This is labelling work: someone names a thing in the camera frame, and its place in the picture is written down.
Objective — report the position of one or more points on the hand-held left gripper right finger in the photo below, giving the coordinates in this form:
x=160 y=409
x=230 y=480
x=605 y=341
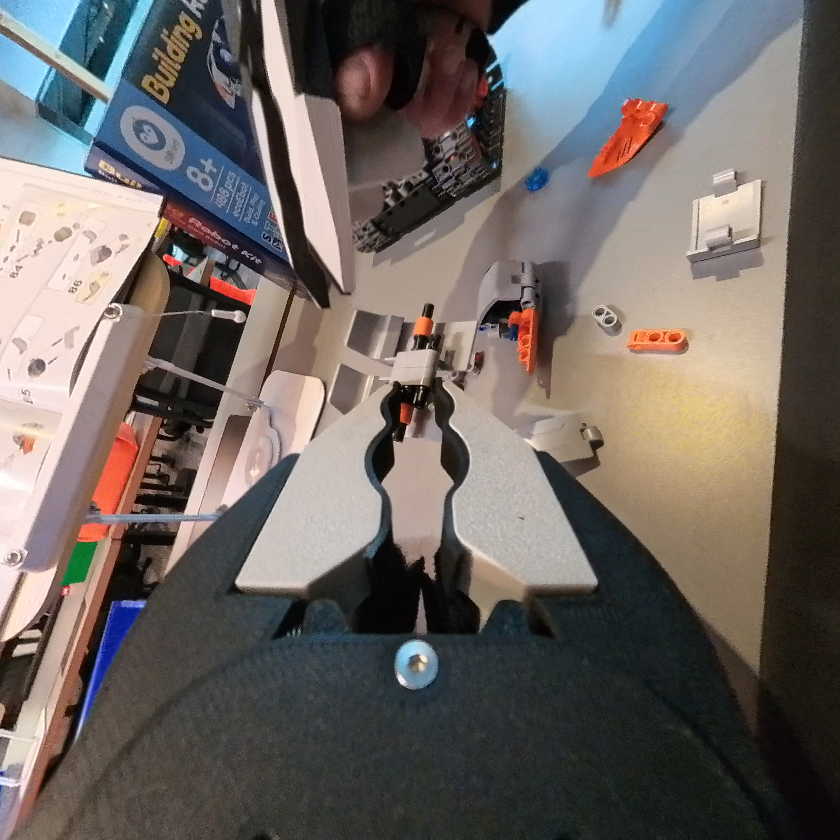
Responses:
x=518 y=525

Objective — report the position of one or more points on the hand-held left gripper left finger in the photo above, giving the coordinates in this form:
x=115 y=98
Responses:
x=308 y=525

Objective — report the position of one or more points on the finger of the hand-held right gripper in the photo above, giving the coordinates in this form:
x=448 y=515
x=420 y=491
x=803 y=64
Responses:
x=275 y=131
x=328 y=197

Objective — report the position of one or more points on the orange toy bracket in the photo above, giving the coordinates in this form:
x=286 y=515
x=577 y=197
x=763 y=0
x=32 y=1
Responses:
x=528 y=341

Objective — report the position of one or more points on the grey toy beam with pins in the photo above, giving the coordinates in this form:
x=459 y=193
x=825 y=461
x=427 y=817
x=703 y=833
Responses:
x=420 y=364

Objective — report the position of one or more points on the grey toy motor block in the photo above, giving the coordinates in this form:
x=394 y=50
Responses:
x=502 y=289

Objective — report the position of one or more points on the person's right hand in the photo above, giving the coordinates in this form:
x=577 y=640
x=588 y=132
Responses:
x=439 y=85

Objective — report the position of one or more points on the blue robot kit box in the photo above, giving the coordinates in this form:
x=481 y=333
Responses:
x=190 y=131

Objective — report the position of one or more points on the grey orange toy tracked robot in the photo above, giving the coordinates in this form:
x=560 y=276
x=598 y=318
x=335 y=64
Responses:
x=426 y=190

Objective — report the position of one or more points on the grey curved toy panel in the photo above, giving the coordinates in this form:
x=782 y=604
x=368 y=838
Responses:
x=558 y=433
x=725 y=216

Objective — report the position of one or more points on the orange plastic crate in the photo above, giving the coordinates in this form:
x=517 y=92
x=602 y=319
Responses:
x=111 y=472

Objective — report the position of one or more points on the small blue toy gear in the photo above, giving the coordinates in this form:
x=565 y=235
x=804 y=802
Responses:
x=537 y=178

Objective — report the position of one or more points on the blue bin with white tag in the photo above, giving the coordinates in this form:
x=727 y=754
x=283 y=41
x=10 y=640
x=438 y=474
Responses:
x=121 y=643

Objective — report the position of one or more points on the small grey toy connector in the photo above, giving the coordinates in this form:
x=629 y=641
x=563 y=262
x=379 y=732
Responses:
x=607 y=318

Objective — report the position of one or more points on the orange flat toy plate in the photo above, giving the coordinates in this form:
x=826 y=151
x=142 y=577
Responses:
x=656 y=340

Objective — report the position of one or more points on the open instruction booklet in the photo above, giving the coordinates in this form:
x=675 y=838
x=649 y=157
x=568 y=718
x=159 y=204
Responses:
x=59 y=262

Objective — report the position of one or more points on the orange studded toy piece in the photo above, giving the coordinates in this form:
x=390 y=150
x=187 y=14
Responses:
x=627 y=138

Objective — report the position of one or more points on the large grey toy frame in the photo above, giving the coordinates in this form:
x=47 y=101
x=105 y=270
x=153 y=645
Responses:
x=371 y=331

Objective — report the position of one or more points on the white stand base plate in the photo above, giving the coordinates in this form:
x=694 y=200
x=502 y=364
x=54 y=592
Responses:
x=85 y=426

